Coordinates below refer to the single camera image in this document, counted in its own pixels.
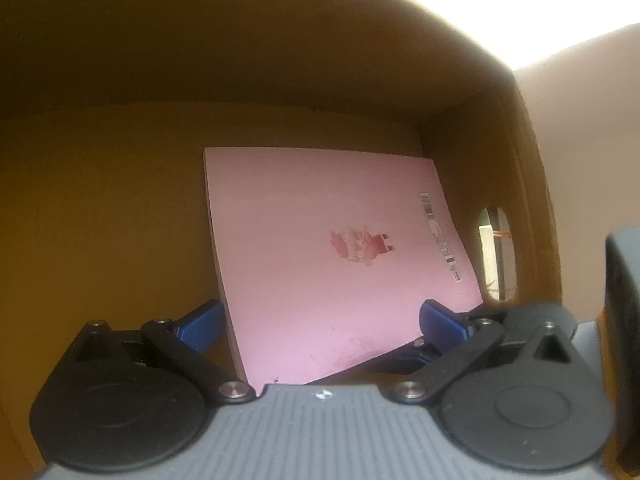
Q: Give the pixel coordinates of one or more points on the brown cardboard box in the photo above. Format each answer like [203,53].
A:
[150,110]

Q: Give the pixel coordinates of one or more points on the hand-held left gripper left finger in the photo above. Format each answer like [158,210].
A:
[202,327]

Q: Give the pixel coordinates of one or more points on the pink book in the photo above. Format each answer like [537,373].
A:
[320,240]

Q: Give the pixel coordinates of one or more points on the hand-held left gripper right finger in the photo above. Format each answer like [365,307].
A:
[440,325]

